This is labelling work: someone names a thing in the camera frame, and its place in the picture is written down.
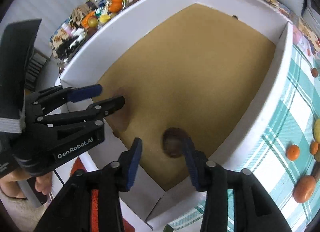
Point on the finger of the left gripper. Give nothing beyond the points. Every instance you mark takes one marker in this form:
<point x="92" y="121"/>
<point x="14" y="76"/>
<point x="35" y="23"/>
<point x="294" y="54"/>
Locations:
<point x="95" y="111"/>
<point x="54" y="97"/>

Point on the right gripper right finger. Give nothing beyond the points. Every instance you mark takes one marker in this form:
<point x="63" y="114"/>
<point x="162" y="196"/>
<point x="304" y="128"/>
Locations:
<point x="254" y="209"/>

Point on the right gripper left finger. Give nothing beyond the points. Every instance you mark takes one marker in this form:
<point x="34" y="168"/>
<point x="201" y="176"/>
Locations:
<point x="71" y="209"/>

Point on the small orange tangerine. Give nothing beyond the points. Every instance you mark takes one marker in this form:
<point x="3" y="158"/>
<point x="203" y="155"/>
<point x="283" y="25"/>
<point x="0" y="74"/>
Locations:
<point x="293" y="152"/>

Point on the dark brown round fruit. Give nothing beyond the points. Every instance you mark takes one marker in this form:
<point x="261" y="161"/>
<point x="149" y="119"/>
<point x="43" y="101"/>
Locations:
<point x="174" y="141"/>

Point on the green checkered tablecloth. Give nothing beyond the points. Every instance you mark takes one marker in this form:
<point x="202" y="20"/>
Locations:
<point x="292" y="123"/>

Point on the cluttered side shelf items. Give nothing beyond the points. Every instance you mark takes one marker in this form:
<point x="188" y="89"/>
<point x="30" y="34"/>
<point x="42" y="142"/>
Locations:
<point x="84" y="21"/>

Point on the yellow pear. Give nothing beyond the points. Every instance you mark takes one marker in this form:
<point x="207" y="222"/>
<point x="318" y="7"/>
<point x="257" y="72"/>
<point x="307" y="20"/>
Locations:
<point x="316" y="130"/>

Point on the white cardboard box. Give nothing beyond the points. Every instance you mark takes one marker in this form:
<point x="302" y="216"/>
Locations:
<point x="214" y="68"/>

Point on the small brown nut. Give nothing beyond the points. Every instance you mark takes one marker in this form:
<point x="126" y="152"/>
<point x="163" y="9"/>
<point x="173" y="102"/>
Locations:
<point x="314" y="72"/>

